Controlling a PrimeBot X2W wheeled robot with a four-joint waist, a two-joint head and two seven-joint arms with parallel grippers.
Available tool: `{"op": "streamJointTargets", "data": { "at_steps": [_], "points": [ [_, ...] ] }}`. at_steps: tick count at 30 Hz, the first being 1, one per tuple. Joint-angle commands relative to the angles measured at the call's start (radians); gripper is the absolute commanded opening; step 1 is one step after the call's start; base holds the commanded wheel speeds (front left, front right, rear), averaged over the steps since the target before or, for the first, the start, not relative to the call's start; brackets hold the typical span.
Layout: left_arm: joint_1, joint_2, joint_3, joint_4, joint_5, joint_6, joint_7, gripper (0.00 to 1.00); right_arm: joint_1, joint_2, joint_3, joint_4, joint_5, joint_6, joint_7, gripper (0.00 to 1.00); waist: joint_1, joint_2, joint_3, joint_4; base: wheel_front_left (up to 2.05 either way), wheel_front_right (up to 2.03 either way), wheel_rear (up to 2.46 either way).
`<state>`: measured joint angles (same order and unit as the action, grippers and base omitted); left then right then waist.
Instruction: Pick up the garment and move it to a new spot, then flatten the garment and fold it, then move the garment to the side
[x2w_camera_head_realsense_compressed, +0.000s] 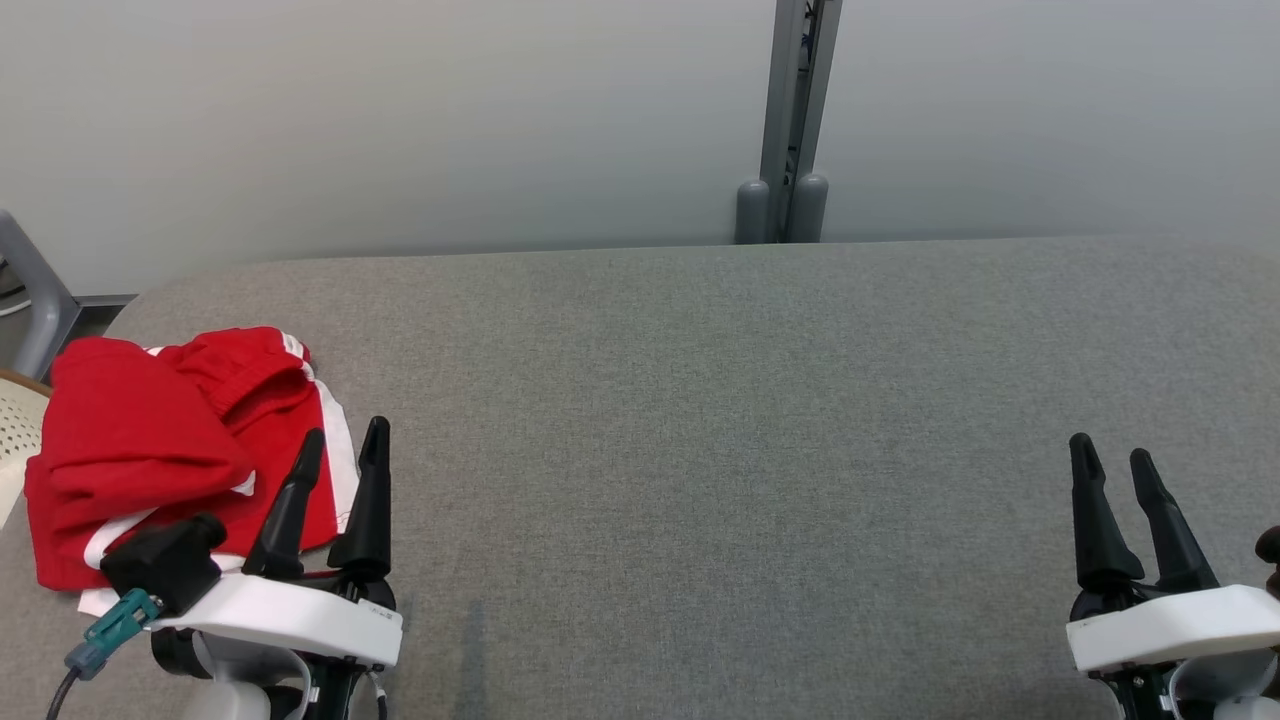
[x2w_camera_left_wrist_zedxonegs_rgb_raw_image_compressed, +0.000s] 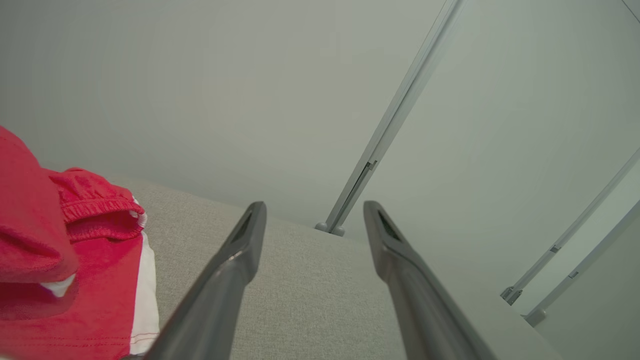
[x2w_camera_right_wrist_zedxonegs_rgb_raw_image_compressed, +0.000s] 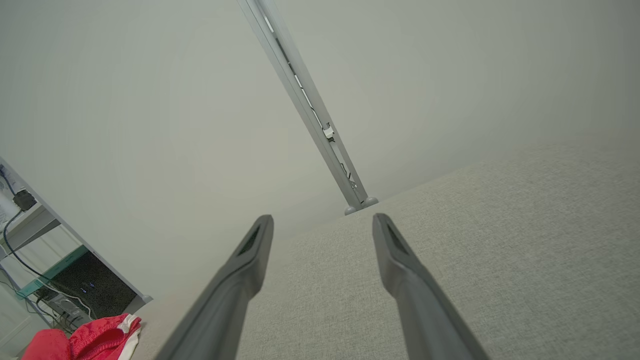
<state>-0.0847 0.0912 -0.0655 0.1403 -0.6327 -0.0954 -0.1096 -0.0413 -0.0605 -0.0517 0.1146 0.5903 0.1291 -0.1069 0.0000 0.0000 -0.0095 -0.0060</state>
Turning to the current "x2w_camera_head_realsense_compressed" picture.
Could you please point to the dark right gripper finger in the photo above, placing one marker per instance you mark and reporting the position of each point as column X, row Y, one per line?
column 1175, row 545
column 1098, row 530

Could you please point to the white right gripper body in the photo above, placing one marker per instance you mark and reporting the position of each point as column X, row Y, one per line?
column 1170, row 625

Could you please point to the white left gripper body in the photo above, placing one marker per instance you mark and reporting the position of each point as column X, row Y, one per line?
column 300, row 620

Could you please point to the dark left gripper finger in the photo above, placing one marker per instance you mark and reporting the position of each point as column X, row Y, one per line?
column 368, row 520
column 285, row 520

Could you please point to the red shorts with white stripes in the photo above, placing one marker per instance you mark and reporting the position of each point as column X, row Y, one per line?
column 250, row 385

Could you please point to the red basketball jersey white trim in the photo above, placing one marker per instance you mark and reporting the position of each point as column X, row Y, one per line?
column 130, row 450

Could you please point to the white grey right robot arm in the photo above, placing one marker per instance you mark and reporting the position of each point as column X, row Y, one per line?
column 1240, row 690

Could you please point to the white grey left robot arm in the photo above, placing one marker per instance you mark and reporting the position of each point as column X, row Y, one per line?
column 235, row 690

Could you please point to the beige perforated laundry basket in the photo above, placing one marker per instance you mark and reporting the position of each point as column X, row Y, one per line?
column 18, row 430

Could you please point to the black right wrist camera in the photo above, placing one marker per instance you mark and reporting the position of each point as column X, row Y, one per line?
column 1270, row 560

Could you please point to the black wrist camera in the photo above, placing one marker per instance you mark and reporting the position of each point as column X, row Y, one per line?
column 165, row 565
column 1270, row 560

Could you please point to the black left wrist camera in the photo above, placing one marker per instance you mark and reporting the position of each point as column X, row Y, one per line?
column 165, row 565

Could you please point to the grey metal chair frame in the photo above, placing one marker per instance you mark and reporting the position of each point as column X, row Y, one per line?
column 40, row 290

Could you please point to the grey metal partition post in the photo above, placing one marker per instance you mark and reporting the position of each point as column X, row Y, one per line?
column 795, row 90

